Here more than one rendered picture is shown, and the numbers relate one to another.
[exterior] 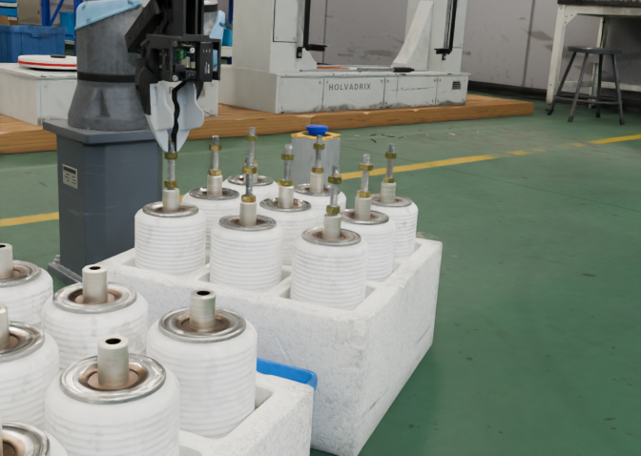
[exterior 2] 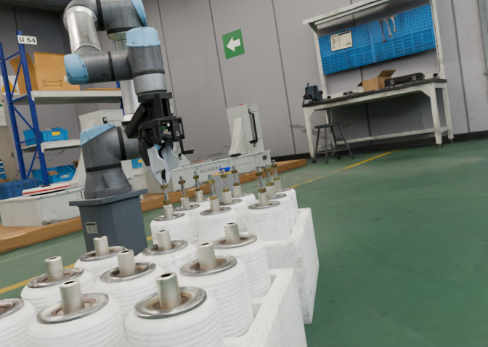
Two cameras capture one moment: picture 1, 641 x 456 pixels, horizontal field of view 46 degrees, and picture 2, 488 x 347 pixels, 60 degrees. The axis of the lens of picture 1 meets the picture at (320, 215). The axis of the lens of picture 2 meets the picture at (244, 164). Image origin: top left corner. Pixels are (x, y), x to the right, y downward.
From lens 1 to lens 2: 0.20 m
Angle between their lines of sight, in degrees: 14
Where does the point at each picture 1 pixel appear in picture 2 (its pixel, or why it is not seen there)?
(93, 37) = (92, 147)
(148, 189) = (137, 225)
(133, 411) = (230, 274)
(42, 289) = not seen: hidden behind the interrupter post
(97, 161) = (107, 214)
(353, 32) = (198, 147)
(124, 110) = (117, 183)
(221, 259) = (208, 233)
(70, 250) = not seen: hidden behind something
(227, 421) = (262, 289)
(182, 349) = (231, 252)
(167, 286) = not seen: hidden behind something
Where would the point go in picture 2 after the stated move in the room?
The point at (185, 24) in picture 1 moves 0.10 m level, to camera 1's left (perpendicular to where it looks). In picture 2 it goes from (163, 111) to (118, 117)
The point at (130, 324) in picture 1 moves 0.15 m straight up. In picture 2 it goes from (190, 255) to (175, 162)
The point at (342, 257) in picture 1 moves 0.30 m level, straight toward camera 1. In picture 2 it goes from (275, 211) to (314, 240)
